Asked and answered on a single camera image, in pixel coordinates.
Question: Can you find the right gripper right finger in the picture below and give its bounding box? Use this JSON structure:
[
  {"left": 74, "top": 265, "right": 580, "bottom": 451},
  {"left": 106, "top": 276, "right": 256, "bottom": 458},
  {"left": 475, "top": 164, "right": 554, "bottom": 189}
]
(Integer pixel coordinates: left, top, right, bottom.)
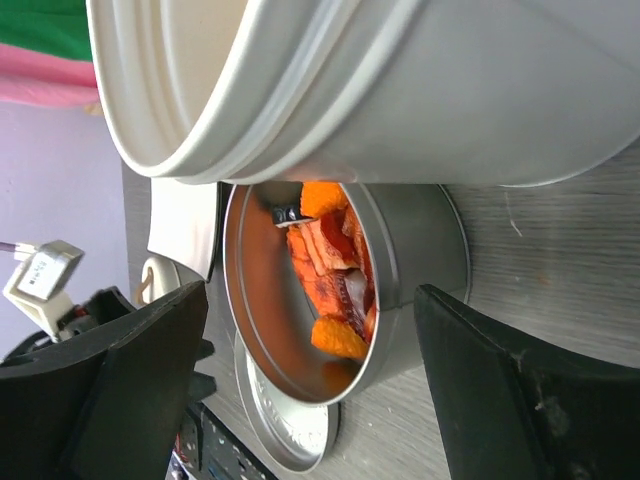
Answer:
[{"left": 414, "top": 285, "right": 639, "bottom": 479}]

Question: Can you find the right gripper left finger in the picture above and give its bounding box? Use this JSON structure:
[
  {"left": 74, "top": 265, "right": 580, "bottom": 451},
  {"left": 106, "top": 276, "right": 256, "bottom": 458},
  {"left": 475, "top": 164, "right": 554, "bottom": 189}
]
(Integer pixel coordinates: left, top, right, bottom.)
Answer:
[{"left": 1, "top": 281, "right": 208, "bottom": 479}]

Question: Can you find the round metal tin lid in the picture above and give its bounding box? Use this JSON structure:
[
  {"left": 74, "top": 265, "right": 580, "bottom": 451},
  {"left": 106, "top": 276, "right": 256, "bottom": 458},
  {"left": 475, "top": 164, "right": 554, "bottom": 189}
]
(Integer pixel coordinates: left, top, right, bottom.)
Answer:
[{"left": 234, "top": 336, "right": 341, "bottom": 474}]

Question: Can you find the round metal tin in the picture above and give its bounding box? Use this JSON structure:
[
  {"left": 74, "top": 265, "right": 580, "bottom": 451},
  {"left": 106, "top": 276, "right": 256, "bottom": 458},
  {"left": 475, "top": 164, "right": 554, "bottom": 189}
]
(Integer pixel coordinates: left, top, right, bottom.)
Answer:
[{"left": 223, "top": 182, "right": 471, "bottom": 405}]

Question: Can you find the orange fried chicken piece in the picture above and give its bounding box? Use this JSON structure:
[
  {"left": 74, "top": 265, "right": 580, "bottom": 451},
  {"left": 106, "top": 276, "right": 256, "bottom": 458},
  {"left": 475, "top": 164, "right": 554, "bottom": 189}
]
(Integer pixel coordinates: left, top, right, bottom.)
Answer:
[{"left": 286, "top": 226, "right": 346, "bottom": 318}]

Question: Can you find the white cylindrical container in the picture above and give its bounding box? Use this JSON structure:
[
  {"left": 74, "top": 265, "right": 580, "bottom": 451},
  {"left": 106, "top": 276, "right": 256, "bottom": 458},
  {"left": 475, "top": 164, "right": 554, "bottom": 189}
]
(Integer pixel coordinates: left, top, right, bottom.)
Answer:
[{"left": 86, "top": 1, "right": 639, "bottom": 187}]

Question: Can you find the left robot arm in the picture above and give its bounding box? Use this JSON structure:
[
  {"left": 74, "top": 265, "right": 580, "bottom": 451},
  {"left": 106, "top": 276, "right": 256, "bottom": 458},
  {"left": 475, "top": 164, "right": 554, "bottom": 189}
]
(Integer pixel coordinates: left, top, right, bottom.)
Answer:
[{"left": 1, "top": 240, "right": 136, "bottom": 365}]

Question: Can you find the orange triangular food piece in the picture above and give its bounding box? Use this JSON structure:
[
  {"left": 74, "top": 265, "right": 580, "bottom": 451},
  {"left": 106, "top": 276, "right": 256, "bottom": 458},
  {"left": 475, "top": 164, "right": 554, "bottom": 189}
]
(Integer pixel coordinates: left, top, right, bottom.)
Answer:
[{"left": 311, "top": 315, "right": 369, "bottom": 360}]

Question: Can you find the purple octopus tentacle toy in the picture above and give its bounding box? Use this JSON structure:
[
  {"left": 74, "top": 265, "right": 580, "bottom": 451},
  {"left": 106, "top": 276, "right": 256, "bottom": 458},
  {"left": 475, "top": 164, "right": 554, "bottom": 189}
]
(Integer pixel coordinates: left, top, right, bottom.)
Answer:
[{"left": 334, "top": 269, "right": 375, "bottom": 342}]

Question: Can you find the white square plate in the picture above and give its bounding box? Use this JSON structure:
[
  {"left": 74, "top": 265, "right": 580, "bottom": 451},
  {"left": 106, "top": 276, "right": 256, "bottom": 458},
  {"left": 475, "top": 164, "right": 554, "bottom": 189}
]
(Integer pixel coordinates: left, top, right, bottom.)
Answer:
[{"left": 147, "top": 178, "right": 222, "bottom": 280}]

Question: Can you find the white rice roll piece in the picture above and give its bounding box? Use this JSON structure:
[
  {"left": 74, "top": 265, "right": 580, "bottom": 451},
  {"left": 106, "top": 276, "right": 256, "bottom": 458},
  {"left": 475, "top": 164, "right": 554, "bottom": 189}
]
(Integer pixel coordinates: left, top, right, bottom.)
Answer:
[{"left": 270, "top": 201, "right": 315, "bottom": 228}]

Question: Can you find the small orange carrot piece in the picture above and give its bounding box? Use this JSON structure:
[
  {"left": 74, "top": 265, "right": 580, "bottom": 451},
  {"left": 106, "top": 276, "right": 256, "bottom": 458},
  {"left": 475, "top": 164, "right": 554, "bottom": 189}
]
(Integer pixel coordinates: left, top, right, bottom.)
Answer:
[{"left": 300, "top": 182, "right": 348, "bottom": 218}]

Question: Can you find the pink apron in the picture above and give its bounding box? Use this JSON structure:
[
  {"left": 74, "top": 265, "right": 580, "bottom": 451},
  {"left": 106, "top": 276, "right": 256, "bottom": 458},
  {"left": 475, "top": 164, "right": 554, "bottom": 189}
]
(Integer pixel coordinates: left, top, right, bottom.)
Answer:
[{"left": 1, "top": 44, "right": 99, "bottom": 108}]

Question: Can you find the green apron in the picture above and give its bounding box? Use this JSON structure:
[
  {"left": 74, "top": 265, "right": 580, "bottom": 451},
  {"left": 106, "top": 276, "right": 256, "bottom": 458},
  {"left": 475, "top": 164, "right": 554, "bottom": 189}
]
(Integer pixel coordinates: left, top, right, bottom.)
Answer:
[{"left": 1, "top": 0, "right": 92, "bottom": 61}]

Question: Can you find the white lid brown handle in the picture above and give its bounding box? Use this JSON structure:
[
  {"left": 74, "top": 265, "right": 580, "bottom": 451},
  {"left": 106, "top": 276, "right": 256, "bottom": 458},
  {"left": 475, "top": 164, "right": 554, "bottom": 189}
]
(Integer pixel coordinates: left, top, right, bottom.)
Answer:
[{"left": 134, "top": 255, "right": 181, "bottom": 307}]

